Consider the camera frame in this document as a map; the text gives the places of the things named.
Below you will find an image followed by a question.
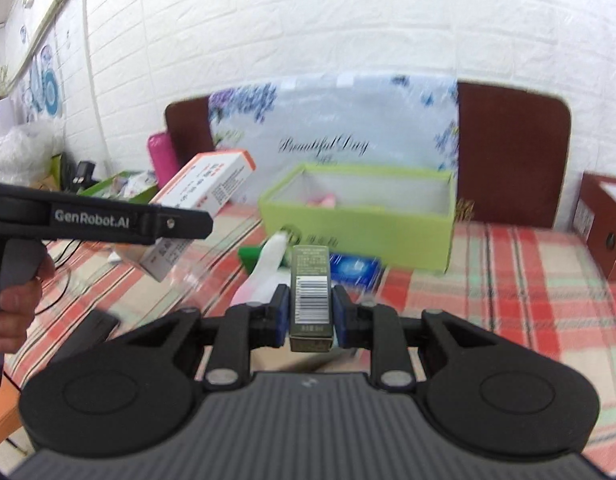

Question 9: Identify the floral plastic bag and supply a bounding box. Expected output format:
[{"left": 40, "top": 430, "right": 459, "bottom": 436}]
[{"left": 208, "top": 74, "right": 459, "bottom": 205}]

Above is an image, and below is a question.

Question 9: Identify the white pink glove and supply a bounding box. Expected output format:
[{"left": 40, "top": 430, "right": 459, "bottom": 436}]
[{"left": 230, "top": 231, "right": 291, "bottom": 306}]

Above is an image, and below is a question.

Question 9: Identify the black cable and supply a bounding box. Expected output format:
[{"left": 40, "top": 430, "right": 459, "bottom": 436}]
[{"left": 34, "top": 238, "right": 84, "bottom": 317}]

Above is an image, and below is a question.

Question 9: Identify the light green open box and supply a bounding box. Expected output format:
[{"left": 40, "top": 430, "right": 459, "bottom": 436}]
[{"left": 258, "top": 164, "right": 457, "bottom": 272}]

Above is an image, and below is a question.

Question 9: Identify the person left hand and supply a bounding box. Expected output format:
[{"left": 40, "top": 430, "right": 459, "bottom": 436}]
[{"left": 0, "top": 254, "right": 55, "bottom": 354}]

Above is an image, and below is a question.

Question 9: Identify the white plastic bag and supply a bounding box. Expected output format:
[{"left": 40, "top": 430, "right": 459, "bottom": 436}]
[{"left": 0, "top": 120, "right": 64, "bottom": 186}]

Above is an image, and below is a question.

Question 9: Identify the brown cardboard shoe box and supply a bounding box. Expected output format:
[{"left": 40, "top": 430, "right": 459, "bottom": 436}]
[{"left": 572, "top": 172, "right": 616, "bottom": 282}]

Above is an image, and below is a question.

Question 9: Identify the black charger adapter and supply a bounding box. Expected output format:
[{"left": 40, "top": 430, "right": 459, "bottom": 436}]
[{"left": 71, "top": 160, "right": 98, "bottom": 193}]

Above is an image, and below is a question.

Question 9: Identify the olive green barcode box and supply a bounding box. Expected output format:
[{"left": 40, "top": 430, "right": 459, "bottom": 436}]
[{"left": 288, "top": 245, "right": 334, "bottom": 353}]

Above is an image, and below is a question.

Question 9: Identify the dark green small box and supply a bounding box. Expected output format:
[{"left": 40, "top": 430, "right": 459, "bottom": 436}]
[{"left": 237, "top": 245, "right": 263, "bottom": 275}]

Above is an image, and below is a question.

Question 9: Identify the white orange medicine box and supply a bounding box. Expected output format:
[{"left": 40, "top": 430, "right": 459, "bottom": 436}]
[{"left": 114, "top": 150, "right": 256, "bottom": 282}]

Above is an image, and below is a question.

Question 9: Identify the dark green tray box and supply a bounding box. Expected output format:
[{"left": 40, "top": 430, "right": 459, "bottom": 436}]
[{"left": 79, "top": 171, "right": 159, "bottom": 205}]

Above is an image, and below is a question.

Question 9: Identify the brown wooden headboard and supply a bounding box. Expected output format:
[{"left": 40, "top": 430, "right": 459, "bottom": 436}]
[{"left": 165, "top": 79, "right": 570, "bottom": 228}]

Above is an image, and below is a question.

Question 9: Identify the blue flat medicine box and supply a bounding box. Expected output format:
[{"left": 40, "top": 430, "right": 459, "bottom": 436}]
[{"left": 329, "top": 252, "right": 381, "bottom": 290}]

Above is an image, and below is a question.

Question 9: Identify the plaid bed sheet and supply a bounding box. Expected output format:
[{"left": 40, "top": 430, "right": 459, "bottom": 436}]
[{"left": 5, "top": 206, "right": 616, "bottom": 474}]

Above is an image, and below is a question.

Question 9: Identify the black smartphone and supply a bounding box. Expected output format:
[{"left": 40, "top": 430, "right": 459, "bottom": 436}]
[{"left": 50, "top": 309, "right": 120, "bottom": 364}]

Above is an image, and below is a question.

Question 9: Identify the clear plastic cup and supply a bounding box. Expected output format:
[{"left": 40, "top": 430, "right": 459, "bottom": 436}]
[{"left": 169, "top": 242, "right": 239, "bottom": 315}]

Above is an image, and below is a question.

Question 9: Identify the pink thermos bottle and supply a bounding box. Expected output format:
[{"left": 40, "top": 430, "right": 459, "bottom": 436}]
[{"left": 147, "top": 131, "right": 180, "bottom": 188}]

